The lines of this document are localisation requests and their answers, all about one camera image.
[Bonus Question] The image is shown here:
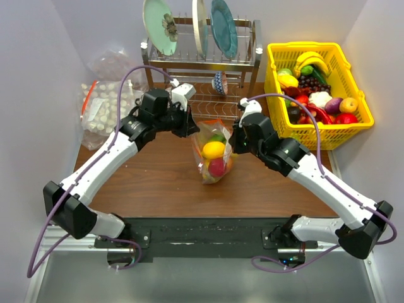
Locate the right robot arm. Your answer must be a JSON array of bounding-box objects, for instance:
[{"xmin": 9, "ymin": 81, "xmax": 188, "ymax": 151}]
[{"xmin": 230, "ymin": 113, "xmax": 393, "ymax": 259}]

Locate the red tomato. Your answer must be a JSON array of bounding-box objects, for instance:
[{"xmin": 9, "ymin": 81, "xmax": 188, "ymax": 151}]
[{"xmin": 334, "ymin": 113, "xmax": 358, "ymax": 124}]

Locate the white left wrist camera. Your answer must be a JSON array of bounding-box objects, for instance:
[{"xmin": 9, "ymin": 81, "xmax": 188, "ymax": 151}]
[{"xmin": 170, "ymin": 79, "xmax": 196, "ymax": 111}]

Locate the clear orange zip bag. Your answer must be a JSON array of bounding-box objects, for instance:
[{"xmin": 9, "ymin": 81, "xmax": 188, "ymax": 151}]
[{"xmin": 191, "ymin": 119, "xmax": 234, "ymax": 184}]

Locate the red orange bell pepper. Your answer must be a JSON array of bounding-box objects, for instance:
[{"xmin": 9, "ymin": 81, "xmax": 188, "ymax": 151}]
[{"xmin": 225, "ymin": 156, "xmax": 234, "ymax": 172}]

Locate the teal plate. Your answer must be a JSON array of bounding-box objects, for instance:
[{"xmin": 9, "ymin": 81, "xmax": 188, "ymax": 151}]
[{"xmin": 211, "ymin": 0, "xmax": 238, "ymax": 60}]

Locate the yellow lemon fruit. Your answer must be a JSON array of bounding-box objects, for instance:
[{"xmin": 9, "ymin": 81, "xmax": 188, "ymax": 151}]
[{"xmin": 201, "ymin": 142, "xmax": 225, "ymax": 160}]

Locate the bag of red pieces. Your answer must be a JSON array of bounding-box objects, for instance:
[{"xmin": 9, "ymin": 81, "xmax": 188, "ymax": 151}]
[{"xmin": 87, "ymin": 44, "xmax": 136, "ymax": 81}]

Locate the mint green flower plate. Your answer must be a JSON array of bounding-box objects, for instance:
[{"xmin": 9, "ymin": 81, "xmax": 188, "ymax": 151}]
[{"xmin": 143, "ymin": 0, "xmax": 179, "ymax": 56}]

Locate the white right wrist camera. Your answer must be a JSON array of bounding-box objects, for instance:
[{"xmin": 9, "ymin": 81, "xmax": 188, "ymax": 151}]
[{"xmin": 238, "ymin": 98, "xmax": 262, "ymax": 128}]

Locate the red chili pepper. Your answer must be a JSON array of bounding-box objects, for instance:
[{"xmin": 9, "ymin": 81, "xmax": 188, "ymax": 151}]
[{"xmin": 307, "ymin": 104, "xmax": 334, "ymax": 125}]

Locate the orange fruit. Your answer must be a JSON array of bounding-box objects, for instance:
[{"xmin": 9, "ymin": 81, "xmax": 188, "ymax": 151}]
[{"xmin": 339, "ymin": 97, "xmax": 359, "ymax": 114}]

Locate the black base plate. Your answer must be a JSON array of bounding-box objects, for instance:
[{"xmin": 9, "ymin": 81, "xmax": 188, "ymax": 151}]
[{"xmin": 94, "ymin": 218, "xmax": 322, "ymax": 262}]

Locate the dark brown avocado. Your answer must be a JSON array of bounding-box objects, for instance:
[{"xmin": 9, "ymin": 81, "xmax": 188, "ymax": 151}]
[{"xmin": 287, "ymin": 107, "xmax": 302, "ymax": 124}]

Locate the cream plate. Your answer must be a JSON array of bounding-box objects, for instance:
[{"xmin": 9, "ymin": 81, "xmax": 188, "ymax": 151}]
[{"xmin": 192, "ymin": 0, "xmax": 208, "ymax": 59}]

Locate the green lime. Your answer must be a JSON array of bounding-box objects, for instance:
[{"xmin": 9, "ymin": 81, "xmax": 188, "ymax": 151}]
[{"xmin": 208, "ymin": 134, "xmax": 227, "ymax": 144}]

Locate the yellow lemon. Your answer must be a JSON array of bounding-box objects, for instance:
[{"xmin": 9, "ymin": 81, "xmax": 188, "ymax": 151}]
[{"xmin": 277, "ymin": 74, "xmax": 299, "ymax": 88}]

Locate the white cauliflower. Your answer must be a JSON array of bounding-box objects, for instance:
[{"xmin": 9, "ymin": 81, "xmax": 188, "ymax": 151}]
[{"xmin": 309, "ymin": 92, "xmax": 332, "ymax": 109}]

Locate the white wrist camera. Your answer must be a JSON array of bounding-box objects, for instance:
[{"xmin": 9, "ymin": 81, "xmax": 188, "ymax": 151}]
[
  {"xmin": 238, "ymin": 98, "xmax": 262, "ymax": 128},
  {"xmin": 170, "ymin": 79, "xmax": 196, "ymax": 111}
]

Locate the bag of white round pieces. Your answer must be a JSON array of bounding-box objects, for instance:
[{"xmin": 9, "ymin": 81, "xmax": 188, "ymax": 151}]
[{"xmin": 78, "ymin": 80, "xmax": 143, "ymax": 150}]

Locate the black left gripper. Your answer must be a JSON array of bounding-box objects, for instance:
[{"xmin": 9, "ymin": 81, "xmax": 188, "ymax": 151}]
[{"xmin": 154, "ymin": 102, "xmax": 199, "ymax": 138}]

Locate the metal dish rack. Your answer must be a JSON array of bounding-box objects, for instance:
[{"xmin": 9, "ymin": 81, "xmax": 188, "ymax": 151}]
[{"xmin": 140, "ymin": 15, "xmax": 263, "ymax": 124}]

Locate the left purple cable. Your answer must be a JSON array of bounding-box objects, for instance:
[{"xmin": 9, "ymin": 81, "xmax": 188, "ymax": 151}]
[{"xmin": 27, "ymin": 65, "xmax": 181, "ymax": 278}]

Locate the dark grape bunch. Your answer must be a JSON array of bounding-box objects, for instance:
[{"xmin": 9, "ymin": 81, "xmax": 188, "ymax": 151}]
[{"xmin": 298, "ymin": 75, "xmax": 331, "ymax": 94}]

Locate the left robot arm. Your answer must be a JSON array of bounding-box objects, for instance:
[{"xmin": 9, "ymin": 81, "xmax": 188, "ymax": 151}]
[{"xmin": 43, "ymin": 83, "xmax": 199, "ymax": 247}]

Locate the blue patterned bowl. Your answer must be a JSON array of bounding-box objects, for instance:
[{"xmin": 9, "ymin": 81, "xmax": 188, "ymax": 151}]
[{"xmin": 211, "ymin": 71, "xmax": 228, "ymax": 95}]

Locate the yellow plastic basket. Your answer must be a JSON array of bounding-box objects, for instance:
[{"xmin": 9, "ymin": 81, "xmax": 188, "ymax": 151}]
[{"xmin": 264, "ymin": 42, "xmax": 374, "ymax": 150}]

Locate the red apple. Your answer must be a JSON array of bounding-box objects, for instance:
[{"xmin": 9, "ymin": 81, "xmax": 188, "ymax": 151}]
[{"xmin": 208, "ymin": 158, "xmax": 227, "ymax": 178}]

